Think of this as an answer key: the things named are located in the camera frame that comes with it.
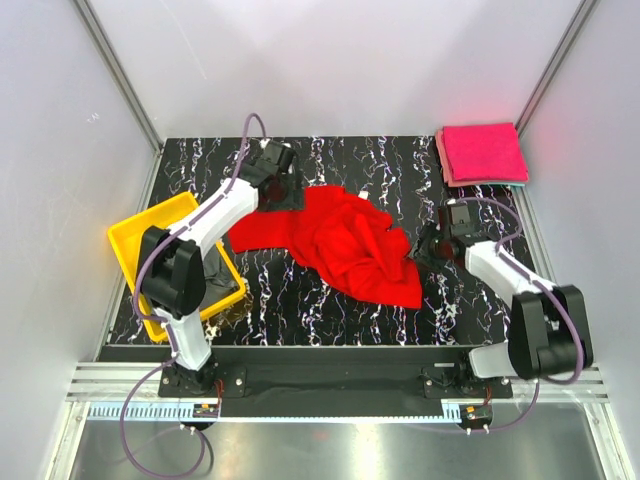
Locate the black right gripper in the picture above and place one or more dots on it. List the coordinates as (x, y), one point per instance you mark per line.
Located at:
(419, 249)

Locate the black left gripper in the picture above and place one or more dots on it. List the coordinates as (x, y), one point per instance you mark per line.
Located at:
(293, 201)

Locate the red t-shirt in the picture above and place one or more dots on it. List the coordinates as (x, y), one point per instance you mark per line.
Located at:
(354, 247)

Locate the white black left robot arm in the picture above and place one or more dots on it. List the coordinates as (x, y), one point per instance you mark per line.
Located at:
(170, 281)

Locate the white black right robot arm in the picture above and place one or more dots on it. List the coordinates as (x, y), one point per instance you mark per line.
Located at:
(548, 336)

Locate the folded salmon pink t-shirt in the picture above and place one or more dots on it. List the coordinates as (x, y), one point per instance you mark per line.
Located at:
(445, 165)

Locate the folded teal t-shirt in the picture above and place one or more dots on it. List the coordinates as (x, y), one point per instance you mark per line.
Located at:
(507, 184)

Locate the grey t-shirt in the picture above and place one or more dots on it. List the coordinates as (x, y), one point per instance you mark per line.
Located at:
(219, 281)

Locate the yellow plastic bin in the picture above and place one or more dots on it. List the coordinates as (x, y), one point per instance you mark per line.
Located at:
(125, 238)

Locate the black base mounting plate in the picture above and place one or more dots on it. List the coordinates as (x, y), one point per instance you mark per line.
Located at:
(381, 356)

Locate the white slotted cable duct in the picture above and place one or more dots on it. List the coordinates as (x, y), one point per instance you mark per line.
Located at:
(202, 412)

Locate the left aluminium corner post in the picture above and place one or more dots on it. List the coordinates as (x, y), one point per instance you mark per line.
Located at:
(109, 56)

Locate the aluminium corner post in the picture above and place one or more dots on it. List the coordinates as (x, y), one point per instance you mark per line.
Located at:
(109, 56)
(567, 41)

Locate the right aluminium corner post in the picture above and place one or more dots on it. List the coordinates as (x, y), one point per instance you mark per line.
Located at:
(567, 41)

